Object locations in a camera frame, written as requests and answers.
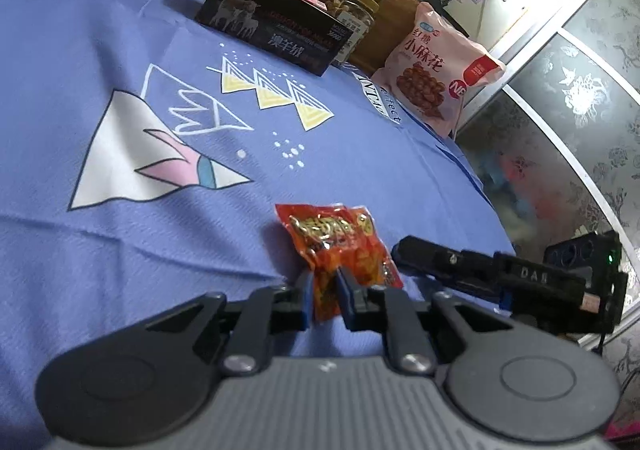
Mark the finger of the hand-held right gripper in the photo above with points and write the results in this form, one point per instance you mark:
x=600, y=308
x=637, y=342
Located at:
x=440, y=265

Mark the red snack packet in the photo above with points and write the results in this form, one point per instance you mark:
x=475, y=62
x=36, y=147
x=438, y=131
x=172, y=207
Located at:
x=340, y=240

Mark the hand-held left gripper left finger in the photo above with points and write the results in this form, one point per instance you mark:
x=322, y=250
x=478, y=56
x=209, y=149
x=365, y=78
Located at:
x=305, y=300

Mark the clear nut jar gold lid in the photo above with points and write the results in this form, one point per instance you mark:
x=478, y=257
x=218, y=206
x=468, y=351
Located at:
x=357, y=14

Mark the floral glass sliding door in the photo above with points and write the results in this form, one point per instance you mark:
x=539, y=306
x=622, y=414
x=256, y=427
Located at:
x=575, y=129

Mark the black cardboard box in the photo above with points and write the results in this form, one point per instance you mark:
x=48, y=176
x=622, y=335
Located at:
x=270, y=19

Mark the large pink snack bag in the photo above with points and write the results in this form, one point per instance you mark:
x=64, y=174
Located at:
x=430, y=69

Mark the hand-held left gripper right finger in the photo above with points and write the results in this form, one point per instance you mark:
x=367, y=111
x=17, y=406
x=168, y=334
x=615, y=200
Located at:
x=350, y=302

